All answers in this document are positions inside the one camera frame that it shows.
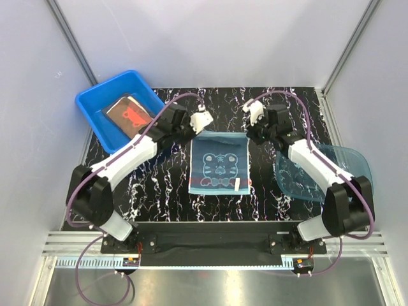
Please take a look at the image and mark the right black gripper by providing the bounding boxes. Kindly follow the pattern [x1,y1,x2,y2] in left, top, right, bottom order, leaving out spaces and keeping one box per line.
[246,113,276,147]

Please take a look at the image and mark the blue striped towel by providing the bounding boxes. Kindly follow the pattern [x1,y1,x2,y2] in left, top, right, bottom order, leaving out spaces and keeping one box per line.
[188,131,250,196]

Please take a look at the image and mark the brown towel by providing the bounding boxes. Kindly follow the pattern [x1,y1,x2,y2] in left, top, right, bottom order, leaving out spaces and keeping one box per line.
[103,95,153,139]

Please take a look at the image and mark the dark grey-blue towel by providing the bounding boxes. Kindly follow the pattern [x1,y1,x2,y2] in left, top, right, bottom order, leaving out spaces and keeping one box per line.
[101,108,110,120]

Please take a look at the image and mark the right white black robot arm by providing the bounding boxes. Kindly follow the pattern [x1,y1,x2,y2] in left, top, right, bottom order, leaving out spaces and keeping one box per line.
[243,99,375,253]

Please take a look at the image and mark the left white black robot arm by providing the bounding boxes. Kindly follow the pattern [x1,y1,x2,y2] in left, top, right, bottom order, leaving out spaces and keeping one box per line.
[67,105,212,252]

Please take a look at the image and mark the translucent teal plastic basket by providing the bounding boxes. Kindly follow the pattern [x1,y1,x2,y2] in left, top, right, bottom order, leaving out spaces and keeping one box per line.
[275,143,372,203]

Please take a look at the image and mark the blue plastic bin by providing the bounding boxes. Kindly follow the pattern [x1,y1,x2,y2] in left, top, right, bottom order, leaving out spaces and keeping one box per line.
[75,70,164,154]

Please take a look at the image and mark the right small connector board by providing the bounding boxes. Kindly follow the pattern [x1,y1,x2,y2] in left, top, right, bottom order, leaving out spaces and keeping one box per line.
[294,258,314,270]

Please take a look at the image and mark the small connector board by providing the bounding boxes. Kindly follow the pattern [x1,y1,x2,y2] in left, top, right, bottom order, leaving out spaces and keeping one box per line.
[122,257,140,267]
[294,258,314,270]

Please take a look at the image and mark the left small connector board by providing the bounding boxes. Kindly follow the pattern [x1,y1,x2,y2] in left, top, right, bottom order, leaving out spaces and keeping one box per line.
[122,257,140,267]

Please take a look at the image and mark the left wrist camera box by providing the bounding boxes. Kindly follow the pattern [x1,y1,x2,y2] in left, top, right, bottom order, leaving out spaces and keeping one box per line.
[190,106,214,135]

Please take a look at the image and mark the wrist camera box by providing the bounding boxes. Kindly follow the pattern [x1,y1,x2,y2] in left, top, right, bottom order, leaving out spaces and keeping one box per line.
[190,106,214,135]
[242,99,264,126]

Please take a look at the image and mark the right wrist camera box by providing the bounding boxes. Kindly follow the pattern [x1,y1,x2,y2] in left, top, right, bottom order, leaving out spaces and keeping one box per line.
[242,99,264,126]

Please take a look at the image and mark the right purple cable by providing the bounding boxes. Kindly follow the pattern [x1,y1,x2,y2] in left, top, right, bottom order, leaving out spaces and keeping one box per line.
[245,90,375,275]

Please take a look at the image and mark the purple cable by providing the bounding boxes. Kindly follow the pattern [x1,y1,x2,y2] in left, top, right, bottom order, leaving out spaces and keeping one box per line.
[65,92,206,303]
[245,90,375,275]

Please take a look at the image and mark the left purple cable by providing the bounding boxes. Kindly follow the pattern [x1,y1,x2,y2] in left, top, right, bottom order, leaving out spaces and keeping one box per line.
[65,92,206,303]

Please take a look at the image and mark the right aluminium frame post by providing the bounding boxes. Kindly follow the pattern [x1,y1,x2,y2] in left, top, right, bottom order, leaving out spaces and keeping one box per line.
[321,0,383,95]

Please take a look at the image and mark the aluminium frame post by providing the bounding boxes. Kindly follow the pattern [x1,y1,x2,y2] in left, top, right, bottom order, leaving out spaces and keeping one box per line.
[321,0,383,95]
[45,0,98,85]

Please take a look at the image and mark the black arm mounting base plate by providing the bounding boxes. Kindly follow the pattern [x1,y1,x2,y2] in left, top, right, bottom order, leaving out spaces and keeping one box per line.
[101,221,327,255]

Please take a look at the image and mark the aluminium front rail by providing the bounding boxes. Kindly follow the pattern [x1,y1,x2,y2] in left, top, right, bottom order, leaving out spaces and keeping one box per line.
[41,232,390,271]

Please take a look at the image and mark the left aluminium frame post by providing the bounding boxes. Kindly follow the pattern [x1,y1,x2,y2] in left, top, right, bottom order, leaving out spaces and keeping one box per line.
[45,0,98,85]

